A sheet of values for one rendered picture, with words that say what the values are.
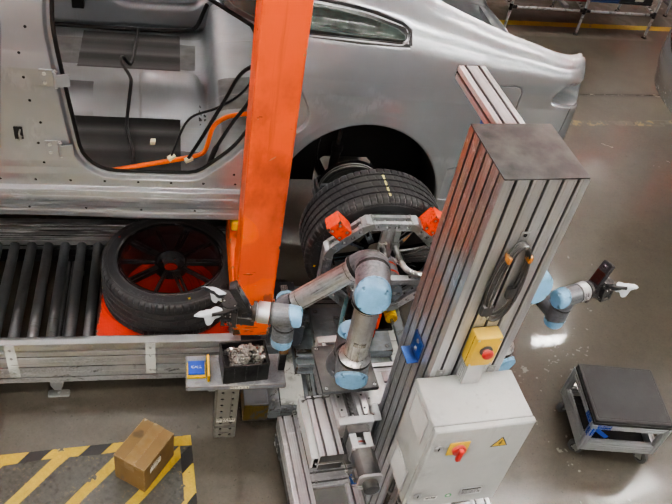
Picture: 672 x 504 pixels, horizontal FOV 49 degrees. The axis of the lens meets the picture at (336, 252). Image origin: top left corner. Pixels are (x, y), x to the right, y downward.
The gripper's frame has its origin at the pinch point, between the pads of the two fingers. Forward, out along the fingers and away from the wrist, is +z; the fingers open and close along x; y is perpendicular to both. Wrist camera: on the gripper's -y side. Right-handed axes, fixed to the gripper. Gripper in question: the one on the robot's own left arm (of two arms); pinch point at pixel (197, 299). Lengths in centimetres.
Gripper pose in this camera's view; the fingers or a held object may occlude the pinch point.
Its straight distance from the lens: 250.3
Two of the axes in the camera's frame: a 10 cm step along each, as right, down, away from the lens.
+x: 0.1, -5.7, 8.2
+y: -1.5, 8.1, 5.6
